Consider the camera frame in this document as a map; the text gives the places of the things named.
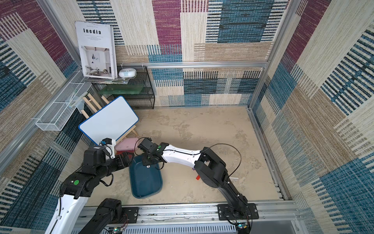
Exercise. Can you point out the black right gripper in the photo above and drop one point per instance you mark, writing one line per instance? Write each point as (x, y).
(147, 159)

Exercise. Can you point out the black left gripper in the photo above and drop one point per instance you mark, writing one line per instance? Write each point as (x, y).
(121, 164)

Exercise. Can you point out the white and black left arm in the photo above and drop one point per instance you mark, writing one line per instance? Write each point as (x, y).
(78, 188)

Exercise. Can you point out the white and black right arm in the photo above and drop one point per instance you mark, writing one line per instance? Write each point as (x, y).
(208, 165)

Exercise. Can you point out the pink plastic box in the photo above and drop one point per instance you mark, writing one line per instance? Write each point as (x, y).
(127, 144)

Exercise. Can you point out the teal plastic storage tray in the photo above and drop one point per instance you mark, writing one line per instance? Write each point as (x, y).
(145, 182)

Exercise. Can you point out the white board with blue edge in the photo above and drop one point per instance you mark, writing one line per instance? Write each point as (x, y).
(109, 120)

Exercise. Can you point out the wooden easel stand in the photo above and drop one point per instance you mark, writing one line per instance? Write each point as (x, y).
(96, 105)

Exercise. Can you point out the green board on shelf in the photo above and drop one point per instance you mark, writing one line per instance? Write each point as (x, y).
(114, 89)

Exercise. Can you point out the white round device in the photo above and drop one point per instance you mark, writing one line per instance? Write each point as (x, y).
(127, 73)

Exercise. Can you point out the Inedia magazine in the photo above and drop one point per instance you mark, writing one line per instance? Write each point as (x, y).
(97, 50)

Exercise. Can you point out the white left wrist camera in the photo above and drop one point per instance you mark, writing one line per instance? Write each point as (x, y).
(109, 144)

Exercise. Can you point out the black wire mesh shelf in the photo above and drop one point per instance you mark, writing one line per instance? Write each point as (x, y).
(144, 100)

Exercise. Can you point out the white wire basket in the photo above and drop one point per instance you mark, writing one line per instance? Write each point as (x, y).
(58, 113)

